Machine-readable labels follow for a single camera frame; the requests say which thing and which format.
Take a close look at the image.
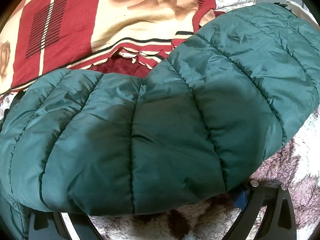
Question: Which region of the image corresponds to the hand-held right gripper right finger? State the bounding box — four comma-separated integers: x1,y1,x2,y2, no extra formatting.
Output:
220,179,298,240

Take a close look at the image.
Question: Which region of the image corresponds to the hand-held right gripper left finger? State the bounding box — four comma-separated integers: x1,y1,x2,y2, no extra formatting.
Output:
28,210,102,240

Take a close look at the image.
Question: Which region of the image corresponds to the green puffer jacket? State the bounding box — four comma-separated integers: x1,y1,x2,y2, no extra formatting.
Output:
0,2,320,240

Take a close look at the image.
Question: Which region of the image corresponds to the floral white bedspread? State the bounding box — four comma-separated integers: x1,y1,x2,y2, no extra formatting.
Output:
0,0,320,240

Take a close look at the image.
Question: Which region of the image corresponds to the cream fluffy cloth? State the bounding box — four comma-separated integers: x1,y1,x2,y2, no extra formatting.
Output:
286,0,316,24

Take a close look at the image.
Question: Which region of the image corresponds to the red cream rose blanket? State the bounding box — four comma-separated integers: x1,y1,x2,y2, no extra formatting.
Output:
0,0,218,93

